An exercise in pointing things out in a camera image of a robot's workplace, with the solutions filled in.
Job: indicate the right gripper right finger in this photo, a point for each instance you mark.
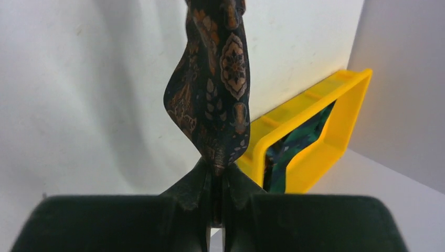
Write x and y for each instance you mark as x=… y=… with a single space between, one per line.
x=255 y=220

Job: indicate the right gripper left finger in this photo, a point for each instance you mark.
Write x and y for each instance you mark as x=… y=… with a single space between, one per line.
x=176 y=220

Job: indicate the yellow plastic bin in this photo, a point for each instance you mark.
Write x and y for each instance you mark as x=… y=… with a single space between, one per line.
x=347 y=89

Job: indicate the dark orange paisley tie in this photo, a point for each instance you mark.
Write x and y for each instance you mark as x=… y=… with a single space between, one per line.
x=207 y=96

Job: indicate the green striped tie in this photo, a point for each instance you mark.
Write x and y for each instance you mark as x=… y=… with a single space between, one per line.
x=279 y=155

